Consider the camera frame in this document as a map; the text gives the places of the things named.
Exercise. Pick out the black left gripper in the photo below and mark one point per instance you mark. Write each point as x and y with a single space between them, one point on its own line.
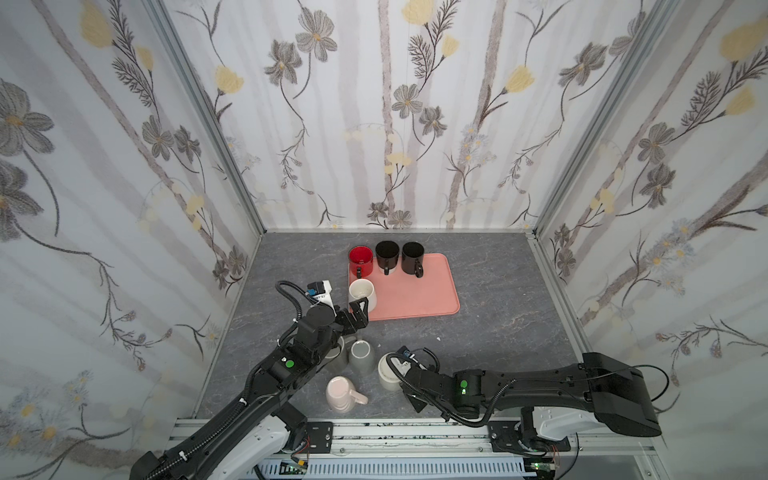
360 320

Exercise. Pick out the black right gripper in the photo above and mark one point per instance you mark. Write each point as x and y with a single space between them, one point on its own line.
411 365

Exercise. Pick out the white ribbed mug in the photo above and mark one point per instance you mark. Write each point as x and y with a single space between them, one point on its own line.
363 289

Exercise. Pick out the cream mug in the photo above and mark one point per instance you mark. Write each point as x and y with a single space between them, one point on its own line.
389 378

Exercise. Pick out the light grey mug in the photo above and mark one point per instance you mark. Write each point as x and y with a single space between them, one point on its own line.
362 357

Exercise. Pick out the red mug black handle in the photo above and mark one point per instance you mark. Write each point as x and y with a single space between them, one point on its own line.
361 262

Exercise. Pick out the black mug white base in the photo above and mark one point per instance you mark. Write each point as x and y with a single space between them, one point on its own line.
387 254

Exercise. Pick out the black mug white rim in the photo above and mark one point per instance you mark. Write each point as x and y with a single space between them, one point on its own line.
412 259

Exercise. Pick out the pink mug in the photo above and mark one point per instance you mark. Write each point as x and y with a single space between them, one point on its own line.
342 396

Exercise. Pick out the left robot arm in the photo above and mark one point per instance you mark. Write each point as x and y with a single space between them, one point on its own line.
260 421

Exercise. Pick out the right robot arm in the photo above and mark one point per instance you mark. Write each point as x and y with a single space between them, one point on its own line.
615 393

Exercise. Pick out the dark grey mug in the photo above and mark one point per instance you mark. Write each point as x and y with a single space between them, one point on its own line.
336 360

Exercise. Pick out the pink plastic tray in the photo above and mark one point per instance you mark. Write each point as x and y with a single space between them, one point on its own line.
403 296

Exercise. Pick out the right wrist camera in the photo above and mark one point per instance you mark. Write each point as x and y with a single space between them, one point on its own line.
404 354

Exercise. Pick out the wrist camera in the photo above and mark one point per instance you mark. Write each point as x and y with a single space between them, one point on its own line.
319 295
404 354

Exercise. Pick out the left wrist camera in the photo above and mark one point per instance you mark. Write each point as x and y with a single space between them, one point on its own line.
319 295

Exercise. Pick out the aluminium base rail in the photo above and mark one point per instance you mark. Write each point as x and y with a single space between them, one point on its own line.
432 449

